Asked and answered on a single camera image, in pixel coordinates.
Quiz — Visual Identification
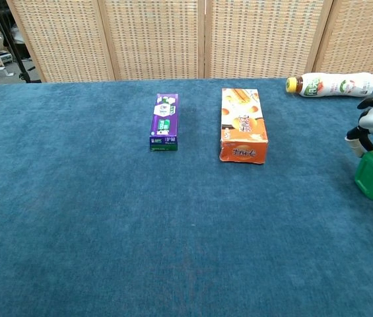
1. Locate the orange snack box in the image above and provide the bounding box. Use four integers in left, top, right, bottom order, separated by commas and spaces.
219, 87, 269, 165

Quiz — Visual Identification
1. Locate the white bottle with yellow cap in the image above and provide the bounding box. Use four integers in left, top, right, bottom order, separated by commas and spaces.
285, 72, 373, 99

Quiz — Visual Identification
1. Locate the purple toothpaste box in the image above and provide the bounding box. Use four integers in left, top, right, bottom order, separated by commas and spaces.
149, 93, 180, 152

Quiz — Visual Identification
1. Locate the woven wooden folding screen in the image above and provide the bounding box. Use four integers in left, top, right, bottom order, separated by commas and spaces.
6, 0, 373, 83

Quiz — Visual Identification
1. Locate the blue table cloth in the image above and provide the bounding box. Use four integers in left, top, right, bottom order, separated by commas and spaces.
0, 74, 373, 317

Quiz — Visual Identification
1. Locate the black tripod stand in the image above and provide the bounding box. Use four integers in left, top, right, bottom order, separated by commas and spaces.
0, 0, 35, 84

